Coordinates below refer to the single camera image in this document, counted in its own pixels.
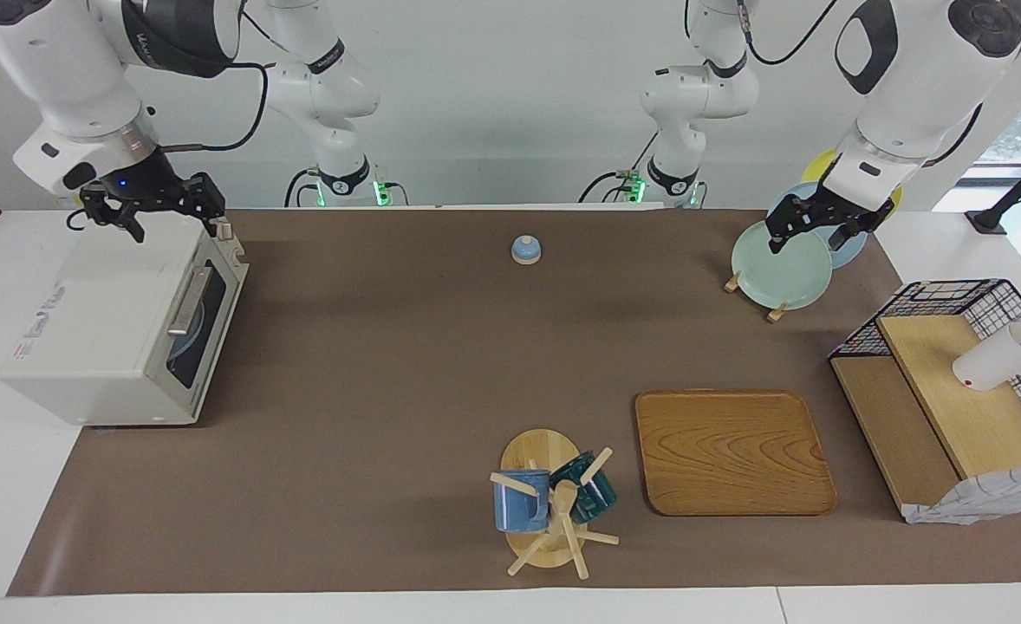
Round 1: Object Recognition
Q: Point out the white toaster oven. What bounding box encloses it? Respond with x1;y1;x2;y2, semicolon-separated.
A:
0;215;250;427

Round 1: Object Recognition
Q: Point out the light blue plate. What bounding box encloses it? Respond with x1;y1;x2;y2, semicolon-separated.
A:
168;299;210;365
768;181;869;270

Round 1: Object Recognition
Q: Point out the light blue standing plate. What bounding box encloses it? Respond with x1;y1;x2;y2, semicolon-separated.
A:
768;181;869;270

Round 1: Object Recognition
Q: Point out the pale green standing plate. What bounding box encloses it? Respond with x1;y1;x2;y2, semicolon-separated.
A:
731;219;834;310

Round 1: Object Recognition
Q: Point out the yellow standing plate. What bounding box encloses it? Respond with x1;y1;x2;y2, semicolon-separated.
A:
802;149;903;228

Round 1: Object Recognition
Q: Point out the wooden plate rack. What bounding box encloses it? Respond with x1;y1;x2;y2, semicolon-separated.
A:
724;271;790;324

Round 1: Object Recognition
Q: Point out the black angled stand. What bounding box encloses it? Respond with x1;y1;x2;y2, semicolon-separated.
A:
966;139;1021;235

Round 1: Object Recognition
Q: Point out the white plastic cup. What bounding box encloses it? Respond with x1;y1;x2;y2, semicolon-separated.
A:
953;322;1021;393

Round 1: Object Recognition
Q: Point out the square wooden tray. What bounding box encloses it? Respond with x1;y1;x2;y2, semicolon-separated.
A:
634;389;839;517

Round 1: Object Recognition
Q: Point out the stepped wooden shelf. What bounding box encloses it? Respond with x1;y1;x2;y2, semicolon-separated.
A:
829;314;1021;521

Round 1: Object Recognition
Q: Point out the brown table mat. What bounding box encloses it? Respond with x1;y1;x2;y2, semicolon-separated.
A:
6;208;1021;597

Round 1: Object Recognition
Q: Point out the white checked cloth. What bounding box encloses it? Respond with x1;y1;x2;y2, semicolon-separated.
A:
901;467;1021;526

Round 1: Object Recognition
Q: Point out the dark green mug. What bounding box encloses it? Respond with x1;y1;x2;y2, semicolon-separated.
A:
550;451;618;524

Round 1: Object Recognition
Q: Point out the wooden mug tree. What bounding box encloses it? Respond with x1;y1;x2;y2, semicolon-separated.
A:
490;428;621;580

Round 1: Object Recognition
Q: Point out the blue enamel mug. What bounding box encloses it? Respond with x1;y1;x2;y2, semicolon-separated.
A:
493;469;552;533

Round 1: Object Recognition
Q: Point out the black arm base cable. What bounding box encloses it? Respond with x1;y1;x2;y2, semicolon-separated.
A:
283;169;321;209
578;130;660;205

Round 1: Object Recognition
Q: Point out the black wire basket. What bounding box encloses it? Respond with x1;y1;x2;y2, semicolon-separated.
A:
829;278;1021;458

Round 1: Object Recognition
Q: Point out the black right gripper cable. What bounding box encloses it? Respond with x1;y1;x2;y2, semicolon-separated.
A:
159;61;269;153

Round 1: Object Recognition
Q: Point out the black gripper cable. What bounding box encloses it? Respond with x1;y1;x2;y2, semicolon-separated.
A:
740;0;841;65
159;61;269;153

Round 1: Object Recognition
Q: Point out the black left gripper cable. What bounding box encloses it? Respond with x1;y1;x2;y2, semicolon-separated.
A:
740;0;841;65

